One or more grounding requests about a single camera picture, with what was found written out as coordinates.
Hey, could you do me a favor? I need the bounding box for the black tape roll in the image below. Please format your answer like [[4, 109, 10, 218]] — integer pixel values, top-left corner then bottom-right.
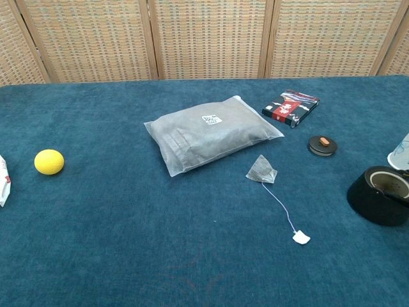
[[346, 165, 409, 227]]

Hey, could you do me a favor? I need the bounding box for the blue table cloth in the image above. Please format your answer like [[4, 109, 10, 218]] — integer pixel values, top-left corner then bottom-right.
[[0, 75, 409, 307]]

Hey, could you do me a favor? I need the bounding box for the red black snack packet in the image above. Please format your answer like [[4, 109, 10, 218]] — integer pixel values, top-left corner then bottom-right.
[[261, 89, 321, 129]]

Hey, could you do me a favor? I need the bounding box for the yellow ball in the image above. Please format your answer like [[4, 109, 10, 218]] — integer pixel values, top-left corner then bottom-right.
[[34, 148, 65, 175]]

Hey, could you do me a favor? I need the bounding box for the grey frosted plastic package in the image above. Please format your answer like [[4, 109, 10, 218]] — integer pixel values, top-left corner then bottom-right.
[[143, 95, 285, 178]]

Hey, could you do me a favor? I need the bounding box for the small black round disc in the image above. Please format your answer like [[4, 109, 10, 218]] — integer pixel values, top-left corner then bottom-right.
[[307, 135, 338, 157]]

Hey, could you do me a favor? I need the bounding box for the pyramid tea bag with string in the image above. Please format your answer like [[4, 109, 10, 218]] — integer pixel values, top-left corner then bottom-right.
[[245, 154, 311, 246]]

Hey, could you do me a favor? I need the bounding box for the woven folding screen wooden frame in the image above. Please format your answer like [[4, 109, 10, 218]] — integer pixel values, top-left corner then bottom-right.
[[0, 0, 409, 86]]

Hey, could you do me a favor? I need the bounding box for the white round cap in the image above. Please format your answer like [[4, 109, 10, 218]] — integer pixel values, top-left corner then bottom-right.
[[387, 132, 409, 171]]

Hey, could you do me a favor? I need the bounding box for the white tissue pack red print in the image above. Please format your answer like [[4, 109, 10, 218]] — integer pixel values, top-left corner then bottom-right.
[[0, 155, 12, 208]]

